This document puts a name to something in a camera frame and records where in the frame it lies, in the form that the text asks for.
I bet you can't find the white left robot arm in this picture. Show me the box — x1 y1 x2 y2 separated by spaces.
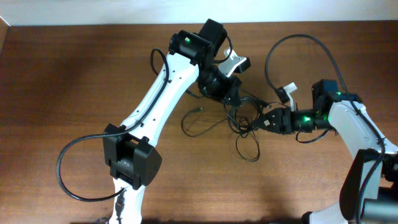
103 19 241 223

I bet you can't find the short black USB cable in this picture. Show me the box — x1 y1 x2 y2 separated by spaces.
180 106 231 138

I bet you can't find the black USB cable bundle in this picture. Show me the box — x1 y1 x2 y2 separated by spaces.
223 93 274 138

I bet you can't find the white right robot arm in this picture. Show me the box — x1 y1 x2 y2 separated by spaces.
259 80 397 223

